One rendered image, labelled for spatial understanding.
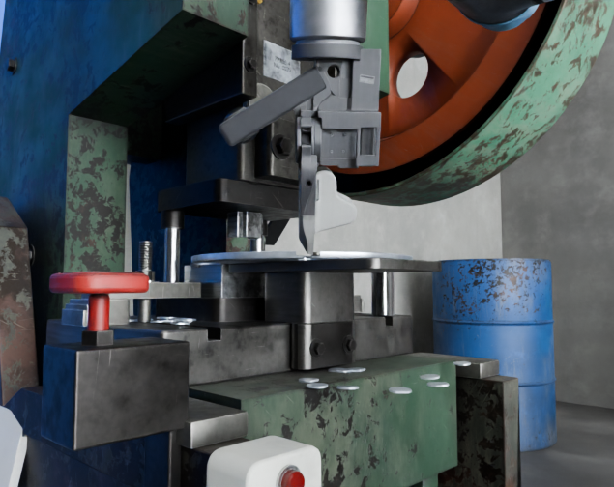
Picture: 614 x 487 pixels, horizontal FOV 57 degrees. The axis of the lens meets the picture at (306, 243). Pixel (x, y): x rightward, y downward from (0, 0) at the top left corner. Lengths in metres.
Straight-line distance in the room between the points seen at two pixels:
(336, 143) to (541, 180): 3.65
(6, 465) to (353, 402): 0.45
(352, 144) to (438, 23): 0.62
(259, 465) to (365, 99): 0.35
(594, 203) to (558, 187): 0.25
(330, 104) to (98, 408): 0.34
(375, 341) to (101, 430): 0.48
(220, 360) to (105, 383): 0.22
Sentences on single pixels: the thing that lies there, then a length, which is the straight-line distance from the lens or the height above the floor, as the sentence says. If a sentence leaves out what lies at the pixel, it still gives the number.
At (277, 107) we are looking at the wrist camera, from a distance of 0.57.
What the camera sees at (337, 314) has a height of 0.71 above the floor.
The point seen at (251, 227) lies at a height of 0.84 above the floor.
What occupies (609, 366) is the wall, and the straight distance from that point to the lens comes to 4.03.
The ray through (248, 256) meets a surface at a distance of 0.62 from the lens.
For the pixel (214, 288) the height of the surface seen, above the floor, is 0.75.
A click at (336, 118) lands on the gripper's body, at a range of 0.55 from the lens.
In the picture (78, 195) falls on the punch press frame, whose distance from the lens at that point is 0.91.
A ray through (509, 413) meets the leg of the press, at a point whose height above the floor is 0.58.
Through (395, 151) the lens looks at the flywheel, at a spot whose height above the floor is 1.00.
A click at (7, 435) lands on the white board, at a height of 0.56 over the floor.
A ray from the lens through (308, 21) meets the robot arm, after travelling 0.56.
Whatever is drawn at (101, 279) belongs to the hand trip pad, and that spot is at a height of 0.75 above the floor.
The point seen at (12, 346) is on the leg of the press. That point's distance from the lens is 0.91.
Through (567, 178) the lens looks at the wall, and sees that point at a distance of 4.12.
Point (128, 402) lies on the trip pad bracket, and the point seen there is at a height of 0.66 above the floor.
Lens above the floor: 0.75
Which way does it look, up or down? 4 degrees up
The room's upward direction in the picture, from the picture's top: straight up
